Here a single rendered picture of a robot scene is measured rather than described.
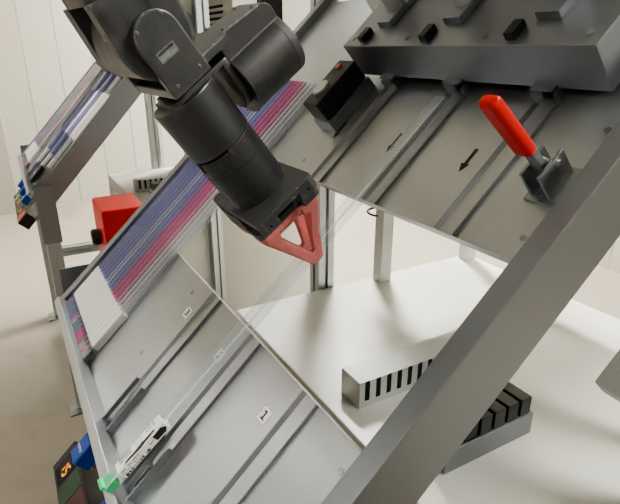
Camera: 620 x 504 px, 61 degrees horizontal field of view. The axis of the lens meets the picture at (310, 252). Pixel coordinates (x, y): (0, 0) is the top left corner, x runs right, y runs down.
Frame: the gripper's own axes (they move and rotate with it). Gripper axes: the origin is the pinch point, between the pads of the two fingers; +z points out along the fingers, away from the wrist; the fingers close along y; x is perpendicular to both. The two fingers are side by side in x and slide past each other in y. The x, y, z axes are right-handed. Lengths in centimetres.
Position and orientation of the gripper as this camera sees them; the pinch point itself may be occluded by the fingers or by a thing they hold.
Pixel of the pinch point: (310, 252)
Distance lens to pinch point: 52.7
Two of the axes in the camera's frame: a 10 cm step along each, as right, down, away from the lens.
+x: -6.9, 7.1, -1.7
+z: 5.2, 6.4, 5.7
